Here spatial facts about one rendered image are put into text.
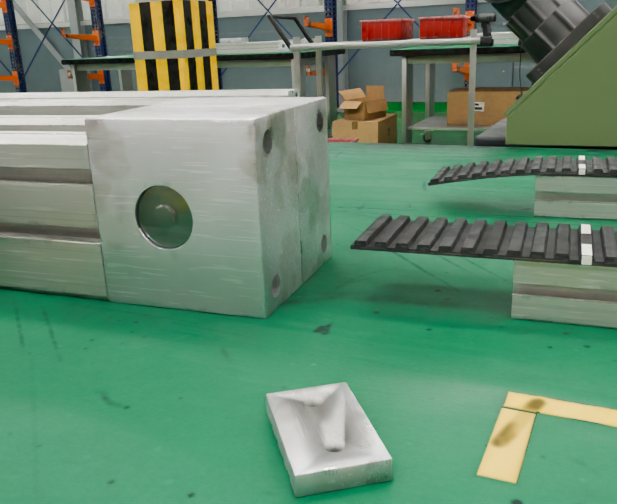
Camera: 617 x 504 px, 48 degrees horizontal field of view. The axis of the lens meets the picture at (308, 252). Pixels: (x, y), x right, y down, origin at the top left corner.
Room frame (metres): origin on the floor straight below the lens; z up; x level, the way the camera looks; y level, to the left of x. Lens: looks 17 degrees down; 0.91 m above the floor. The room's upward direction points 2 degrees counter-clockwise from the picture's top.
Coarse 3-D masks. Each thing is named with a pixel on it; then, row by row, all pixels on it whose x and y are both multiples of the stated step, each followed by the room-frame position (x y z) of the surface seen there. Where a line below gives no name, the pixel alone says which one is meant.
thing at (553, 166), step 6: (552, 156) 0.51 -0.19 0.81; (564, 156) 0.51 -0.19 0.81; (570, 156) 0.50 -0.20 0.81; (546, 162) 0.50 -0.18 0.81; (552, 162) 0.49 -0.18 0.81; (558, 162) 0.50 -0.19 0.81; (564, 162) 0.48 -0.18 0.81; (570, 162) 0.48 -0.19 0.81; (546, 168) 0.47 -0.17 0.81; (552, 168) 0.47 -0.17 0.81; (558, 168) 0.48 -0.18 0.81; (564, 168) 0.46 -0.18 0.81; (570, 168) 0.46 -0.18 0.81; (546, 174) 0.47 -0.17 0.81; (552, 174) 0.46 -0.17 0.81; (558, 174) 0.46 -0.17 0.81; (564, 174) 0.46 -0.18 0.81; (570, 174) 0.46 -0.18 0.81
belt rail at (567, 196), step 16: (544, 176) 0.47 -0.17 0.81; (560, 176) 0.47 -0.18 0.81; (576, 176) 0.46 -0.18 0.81; (592, 176) 0.46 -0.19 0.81; (608, 176) 0.45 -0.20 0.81; (544, 192) 0.47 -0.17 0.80; (560, 192) 0.47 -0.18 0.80; (576, 192) 0.46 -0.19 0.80; (592, 192) 0.46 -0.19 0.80; (608, 192) 0.45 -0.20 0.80; (544, 208) 0.47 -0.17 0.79; (560, 208) 0.46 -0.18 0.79; (576, 208) 0.46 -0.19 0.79; (592, 208) 0.46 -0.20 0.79; (608, 208) 0.45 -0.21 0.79
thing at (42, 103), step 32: (0, 96) 0.69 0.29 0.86; (32, 96) 0.68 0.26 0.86; (64, 96) 0.66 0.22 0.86; (96, 96) 0.65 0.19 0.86; (128, 96) 0.64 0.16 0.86; (160, 96) 0.63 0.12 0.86; (192, 96) 0.61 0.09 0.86; (224, 96) 0.60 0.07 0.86; (256, 96) 0.59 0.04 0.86; (288, 96) 0.58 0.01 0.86
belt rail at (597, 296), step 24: (528, 264) 0.29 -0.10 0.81; (552, 264) 0.29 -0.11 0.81; (528, 288) 0.30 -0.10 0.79; (552, 288) 0.29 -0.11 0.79; (576, 288) 0.29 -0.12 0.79; (600, 288) 0.28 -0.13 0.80; (528, 312) 0.29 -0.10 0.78; (552, 312) 0.29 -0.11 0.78; (576, 312) 0.28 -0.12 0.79; (600, 312) 0.28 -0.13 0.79
